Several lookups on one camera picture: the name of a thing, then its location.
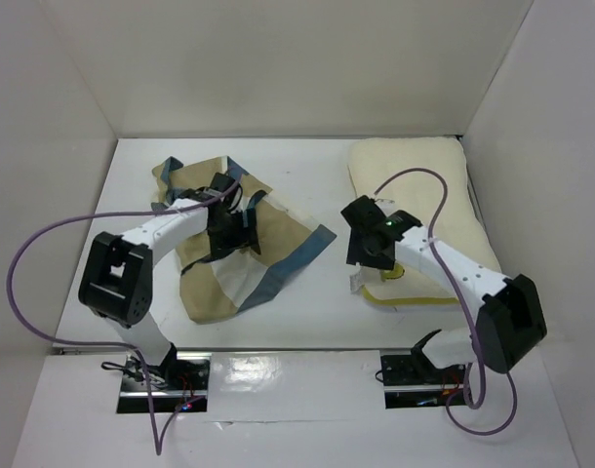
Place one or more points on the aluminium rail right side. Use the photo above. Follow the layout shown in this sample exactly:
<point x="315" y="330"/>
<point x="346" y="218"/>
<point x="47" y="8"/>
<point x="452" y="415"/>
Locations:
<point x="473" y="195"/>

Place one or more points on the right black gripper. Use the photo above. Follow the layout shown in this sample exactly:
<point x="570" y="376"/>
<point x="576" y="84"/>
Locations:
<point x="358" y="239"/>

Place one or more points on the blue beige patchwork pillowcase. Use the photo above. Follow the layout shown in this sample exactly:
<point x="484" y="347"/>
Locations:
<point x="289" y="239"/>

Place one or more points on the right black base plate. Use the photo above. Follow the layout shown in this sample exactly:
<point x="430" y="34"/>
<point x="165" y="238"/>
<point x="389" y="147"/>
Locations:
<point x="413" y="370"/>

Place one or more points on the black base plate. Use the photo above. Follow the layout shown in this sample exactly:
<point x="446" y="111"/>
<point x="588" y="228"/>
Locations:
<point x="183" y="375"/>
<point x="413" y="370"/>

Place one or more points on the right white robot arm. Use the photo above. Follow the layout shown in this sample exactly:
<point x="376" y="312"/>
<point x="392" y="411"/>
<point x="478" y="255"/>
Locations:
<point x="504" y="318"/>

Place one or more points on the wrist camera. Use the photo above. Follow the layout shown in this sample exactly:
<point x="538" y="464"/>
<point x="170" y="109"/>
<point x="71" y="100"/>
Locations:
<point x="363" y="214"/>
<point x="223" y="184"/>

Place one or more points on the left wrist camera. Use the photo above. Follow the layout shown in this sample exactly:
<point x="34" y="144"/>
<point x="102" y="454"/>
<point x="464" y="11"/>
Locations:
<point x="223" y="184"/>

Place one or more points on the cream pillow with yellow edge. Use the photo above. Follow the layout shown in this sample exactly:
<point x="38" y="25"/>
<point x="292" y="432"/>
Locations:
<point x="371" y="162"/>

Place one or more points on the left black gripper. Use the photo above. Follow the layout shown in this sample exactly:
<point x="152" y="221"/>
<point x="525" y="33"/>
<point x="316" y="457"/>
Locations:
<point x="245" y="236"/>

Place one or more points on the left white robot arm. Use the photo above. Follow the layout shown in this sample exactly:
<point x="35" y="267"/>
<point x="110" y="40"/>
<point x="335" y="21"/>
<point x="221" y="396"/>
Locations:
<point x="117" y="282"/>

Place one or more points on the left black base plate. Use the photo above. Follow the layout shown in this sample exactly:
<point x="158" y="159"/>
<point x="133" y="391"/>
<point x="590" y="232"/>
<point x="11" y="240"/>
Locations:
<point x="183" y="375"/>

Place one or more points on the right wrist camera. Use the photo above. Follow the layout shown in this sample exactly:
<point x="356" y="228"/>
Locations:
<point x="363" y="214"/>

